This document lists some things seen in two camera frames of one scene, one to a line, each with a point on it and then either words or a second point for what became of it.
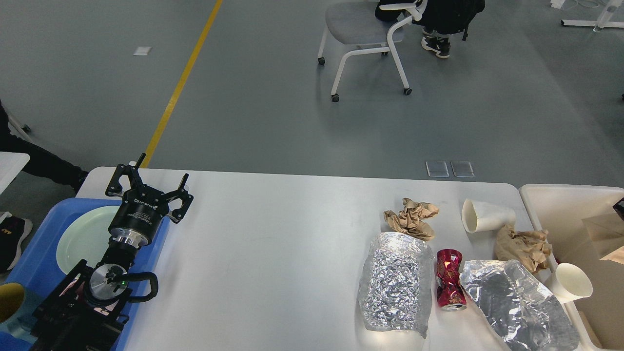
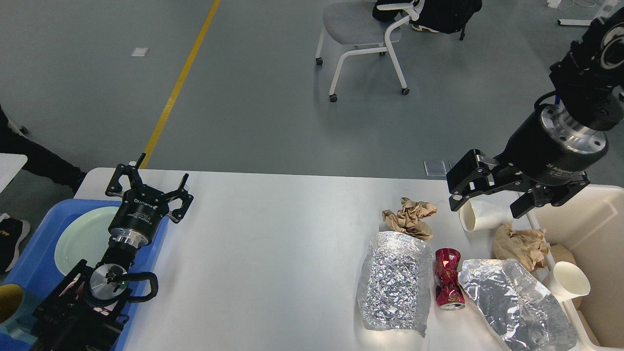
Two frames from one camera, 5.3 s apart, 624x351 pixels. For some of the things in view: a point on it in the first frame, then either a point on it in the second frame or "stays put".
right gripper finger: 619,207 to 548,148
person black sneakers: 439,46 to 419,28
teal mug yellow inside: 17,307 stays put
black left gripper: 138,218 stays put
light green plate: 86,237 stays put
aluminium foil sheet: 395,288 stays put
